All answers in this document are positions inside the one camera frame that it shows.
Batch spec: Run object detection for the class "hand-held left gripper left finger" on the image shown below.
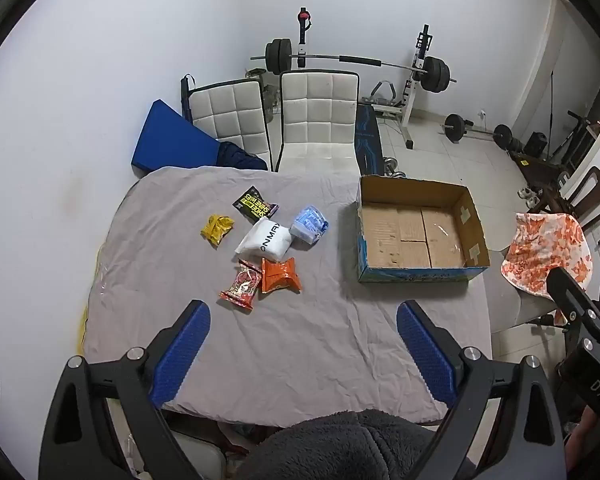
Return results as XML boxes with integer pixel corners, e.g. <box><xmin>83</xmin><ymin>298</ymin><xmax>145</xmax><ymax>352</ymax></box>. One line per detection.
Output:
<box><xmin>39</xmin><ymin>300</ymin><xmax>212</xmax><ymax>480</ymax></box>

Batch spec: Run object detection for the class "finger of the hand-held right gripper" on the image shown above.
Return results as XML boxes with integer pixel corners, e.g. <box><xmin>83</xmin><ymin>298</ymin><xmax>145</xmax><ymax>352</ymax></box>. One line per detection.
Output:
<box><xmin>547</xmin><ymin>267</ymin><xmax>600</xmax><ymax>357</ymax></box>

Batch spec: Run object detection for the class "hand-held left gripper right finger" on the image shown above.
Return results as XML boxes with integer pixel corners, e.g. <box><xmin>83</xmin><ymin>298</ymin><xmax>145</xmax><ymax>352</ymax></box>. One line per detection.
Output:
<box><xmin>396</xmin><ymin>301</ymin><xmax>567</xmax><ymax>480</ymax></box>

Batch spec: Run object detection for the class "red snack packet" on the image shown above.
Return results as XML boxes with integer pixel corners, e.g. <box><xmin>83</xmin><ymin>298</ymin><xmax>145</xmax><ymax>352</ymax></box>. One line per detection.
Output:
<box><xmin>219</xmin><ymin>259</ymin><xmax>262</xmax><ymax>311</ymax></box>

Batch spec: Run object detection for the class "cardboard box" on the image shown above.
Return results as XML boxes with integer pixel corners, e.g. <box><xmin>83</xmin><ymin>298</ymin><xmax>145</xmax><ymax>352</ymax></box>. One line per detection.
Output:
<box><xmin>356</xmin><ymin>175</ymin><xmax>491</xmax><ymax>285</ymax></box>

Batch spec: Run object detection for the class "orange snack packet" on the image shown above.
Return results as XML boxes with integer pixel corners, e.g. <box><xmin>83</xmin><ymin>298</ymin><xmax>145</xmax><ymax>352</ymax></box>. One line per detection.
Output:
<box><xmin>260</xmin><ymin>257</ymin><xmax>303</xmax><ymax>294</ymax></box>

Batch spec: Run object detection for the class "yellow crinkled packet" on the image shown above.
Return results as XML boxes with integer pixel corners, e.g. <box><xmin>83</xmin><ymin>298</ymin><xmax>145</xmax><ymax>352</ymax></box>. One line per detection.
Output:
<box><xmin>200</xmin><ymin>214</ymin><xmax>235</xmax><ymax>248</ymax></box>

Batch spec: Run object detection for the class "white soft packet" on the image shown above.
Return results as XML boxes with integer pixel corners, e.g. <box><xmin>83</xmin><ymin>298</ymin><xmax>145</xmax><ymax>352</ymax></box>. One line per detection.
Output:
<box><xmin>234</xmin><ymin>218</ymin><xmax>294</xmax><ymax>262</ymax></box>

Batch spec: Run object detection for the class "black wipes packet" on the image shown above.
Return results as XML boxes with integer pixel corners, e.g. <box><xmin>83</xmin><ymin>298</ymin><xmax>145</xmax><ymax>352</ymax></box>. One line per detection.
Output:
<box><xmin>231</xmin><ymin>186</ymin><xmax>280</xmax><ymax>224</ymax></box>

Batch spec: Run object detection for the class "blue and white packet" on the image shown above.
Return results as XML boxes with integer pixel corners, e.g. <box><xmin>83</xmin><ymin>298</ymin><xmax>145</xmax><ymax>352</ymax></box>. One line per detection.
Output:
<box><xmin>289</xmin><ymin>204</ymin><xmax>330</xmax><ymax>247</ymax></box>

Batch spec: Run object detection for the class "orange and white patterned towel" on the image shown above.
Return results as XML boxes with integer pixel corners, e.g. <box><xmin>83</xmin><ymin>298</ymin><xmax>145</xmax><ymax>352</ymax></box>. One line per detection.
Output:
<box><xmin>501</xmin><ymin>212</ymin><xmax>594</xmax><ymax>326</ymax></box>

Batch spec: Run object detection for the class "grey seat chair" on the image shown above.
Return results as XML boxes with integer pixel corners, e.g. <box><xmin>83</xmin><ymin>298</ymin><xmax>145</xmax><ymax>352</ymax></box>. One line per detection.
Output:
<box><xmin>482</xmin><ymin>260</ymin><xmax>571</xmax><ymax>332</ymax></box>

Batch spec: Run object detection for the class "grey table cloth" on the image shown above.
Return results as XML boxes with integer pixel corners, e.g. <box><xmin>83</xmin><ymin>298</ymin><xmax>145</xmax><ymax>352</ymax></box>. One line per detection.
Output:
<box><xmin>82</xmin><ymin>166</ymin><xmax>492</xmax><ymax>424</ymax></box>

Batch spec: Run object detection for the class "brown wooden chair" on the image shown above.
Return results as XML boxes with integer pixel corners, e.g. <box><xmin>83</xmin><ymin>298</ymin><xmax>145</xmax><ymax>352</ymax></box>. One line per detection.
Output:
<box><xmin>529</xmin><ymin>166</ymin><xmax>600</xmax><ymax>232</ymax></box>

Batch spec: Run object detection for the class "black speaker box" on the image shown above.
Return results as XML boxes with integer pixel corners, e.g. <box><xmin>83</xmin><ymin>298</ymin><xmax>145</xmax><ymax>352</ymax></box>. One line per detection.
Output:
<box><xmin>525</xmin><ymin>131</ymin><xmax>549</xmax><ymax>156</ymax></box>

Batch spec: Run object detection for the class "dark blue cloth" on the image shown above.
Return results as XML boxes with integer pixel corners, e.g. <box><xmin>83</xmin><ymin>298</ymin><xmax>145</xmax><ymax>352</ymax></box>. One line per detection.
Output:
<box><xmin>216</xmin><ymin>142</ymin><xmax>269</xmax><ymax>171</ymax></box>

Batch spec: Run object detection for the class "blue foam mat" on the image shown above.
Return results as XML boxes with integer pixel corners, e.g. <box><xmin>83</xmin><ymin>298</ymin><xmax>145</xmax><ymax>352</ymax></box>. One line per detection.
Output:
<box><xmin>131</xmin><ymin>100</ymin><xmax>221</xmax><ymax>178</ymax></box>

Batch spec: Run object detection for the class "short barbell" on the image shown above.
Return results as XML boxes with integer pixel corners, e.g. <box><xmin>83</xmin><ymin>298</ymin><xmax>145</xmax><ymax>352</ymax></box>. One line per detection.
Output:
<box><xmin>443</xmin><ymin>114</ymin><xmax>514</xmax><ymax>151</ymax></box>

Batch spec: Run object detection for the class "black and blue weight bench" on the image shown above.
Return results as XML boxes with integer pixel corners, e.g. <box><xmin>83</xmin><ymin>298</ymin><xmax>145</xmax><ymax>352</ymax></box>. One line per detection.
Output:
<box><xmin>355</xmin><ymin>102</ymin><xmax>386</xmax><ymax>177</ymax></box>

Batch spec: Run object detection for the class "white padded chair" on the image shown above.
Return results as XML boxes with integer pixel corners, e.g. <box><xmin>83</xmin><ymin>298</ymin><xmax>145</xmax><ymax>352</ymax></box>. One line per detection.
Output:
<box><xmin>275</xmin><ymin>71</ymin><xmax>361</xmax><ymax>176</ymax></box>
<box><xmin>186</xmin><ymin>78</ymin><xmax>273</xmax><ymax>171</ymax></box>

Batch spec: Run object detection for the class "white bench press rack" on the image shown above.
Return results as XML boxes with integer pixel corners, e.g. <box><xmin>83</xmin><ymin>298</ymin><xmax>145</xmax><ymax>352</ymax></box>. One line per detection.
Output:
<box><xmin>292</xmin><ymin>7</ymin><xmax>433</xmax><ymax>150</ymax></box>

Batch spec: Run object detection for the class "long barbell with black plates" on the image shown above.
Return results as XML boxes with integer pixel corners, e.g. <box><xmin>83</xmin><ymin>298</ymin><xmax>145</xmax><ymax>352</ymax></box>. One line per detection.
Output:
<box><xmin>251</xmin><ymin>38</ymin><xmax>457</xmax><ymax>95</ymax></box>

